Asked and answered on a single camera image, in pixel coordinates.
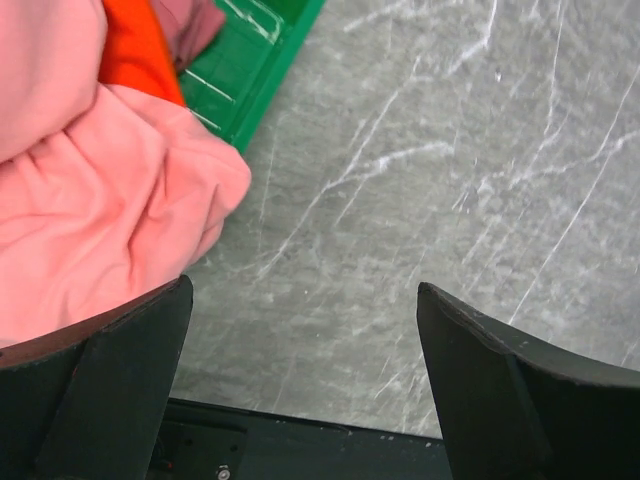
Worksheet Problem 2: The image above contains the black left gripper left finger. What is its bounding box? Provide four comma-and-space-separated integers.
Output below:
1, 275, 193, 479

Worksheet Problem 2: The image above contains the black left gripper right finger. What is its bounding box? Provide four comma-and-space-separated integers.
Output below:
417, 282, 639, 479

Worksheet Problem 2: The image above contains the pink t-shirt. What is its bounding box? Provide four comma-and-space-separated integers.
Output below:
1, 1, 251, 346

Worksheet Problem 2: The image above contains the green plastic bin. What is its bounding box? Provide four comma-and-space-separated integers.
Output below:
179, 0, 325, 152

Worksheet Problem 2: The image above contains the orange t-shirt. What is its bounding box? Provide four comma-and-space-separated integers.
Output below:
98, 0, 186, 106

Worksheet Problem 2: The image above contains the mauve t-shirt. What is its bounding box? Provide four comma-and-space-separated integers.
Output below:
151, 0, 226, 72

